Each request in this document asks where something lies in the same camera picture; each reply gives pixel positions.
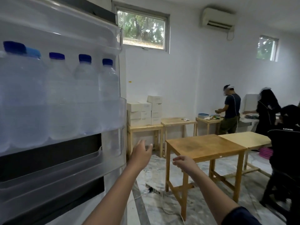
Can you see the water bottle light blue cap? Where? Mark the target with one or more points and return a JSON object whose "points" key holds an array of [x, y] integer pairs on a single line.
{"points": [[35, 79]]}

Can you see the blue lid container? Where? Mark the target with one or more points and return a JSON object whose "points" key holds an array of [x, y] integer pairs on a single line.
{"points": [[203, 116]]}

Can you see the small wooden table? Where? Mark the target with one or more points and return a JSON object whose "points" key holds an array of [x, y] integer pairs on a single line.
{"points": [[173, 121], [145, 127], [201, 119]]}

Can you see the large wall window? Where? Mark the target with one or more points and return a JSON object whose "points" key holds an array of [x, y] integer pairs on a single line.
{"points": [[140, 28]]}

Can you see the person's right forearm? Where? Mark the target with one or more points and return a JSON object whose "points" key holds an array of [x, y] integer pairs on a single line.
{"points": [[213, 194]]}

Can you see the small wall window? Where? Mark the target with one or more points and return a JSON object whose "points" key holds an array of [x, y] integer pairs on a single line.
{"points": [[266, 48]]}

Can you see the stack of white boxes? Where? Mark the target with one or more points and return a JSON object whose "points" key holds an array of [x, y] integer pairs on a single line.
{"points": [[145, 110]]}

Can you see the person's right hand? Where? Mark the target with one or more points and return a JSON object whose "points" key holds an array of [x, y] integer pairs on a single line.
{"points": [[187, 165]]}

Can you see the small white gadget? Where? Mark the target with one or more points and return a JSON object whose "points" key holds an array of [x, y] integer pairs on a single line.
{"points": [[185, 119]]}

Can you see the pale wooden table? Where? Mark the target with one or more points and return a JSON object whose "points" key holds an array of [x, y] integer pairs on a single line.
{"points": [[246, 139]]}

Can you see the white floor power strip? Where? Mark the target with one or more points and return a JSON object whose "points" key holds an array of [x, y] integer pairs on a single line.
{"points": [[155, 190]]}

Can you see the clear water bottle blue cap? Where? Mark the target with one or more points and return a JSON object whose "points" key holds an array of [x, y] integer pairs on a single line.
{"points": [[109, 86], [14, 79], [85, 86], [58, 91]]}

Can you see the person's left hand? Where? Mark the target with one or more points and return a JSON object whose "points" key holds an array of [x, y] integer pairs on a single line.
{"points": [[140, 155]]}

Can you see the pink basket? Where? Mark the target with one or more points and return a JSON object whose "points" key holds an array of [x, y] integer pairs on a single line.
{"points": [[266, 153]]}

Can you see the silver refrigerator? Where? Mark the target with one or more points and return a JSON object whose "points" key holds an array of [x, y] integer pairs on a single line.
{"points": [[58, 159]]}

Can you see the white air conditioner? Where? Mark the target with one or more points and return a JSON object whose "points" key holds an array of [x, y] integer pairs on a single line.
{"points": [[218, 19]]}

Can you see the white cloth covered table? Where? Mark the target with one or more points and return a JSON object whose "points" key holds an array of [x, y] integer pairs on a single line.
{"points": [[248, 121]]}

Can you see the brown wooden table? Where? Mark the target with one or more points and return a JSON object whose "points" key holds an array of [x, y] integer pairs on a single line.
{"points": [[204, 146]]}

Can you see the person's left forearm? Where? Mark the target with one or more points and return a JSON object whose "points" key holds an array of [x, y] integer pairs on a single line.
{"points": [[112, 201]]}

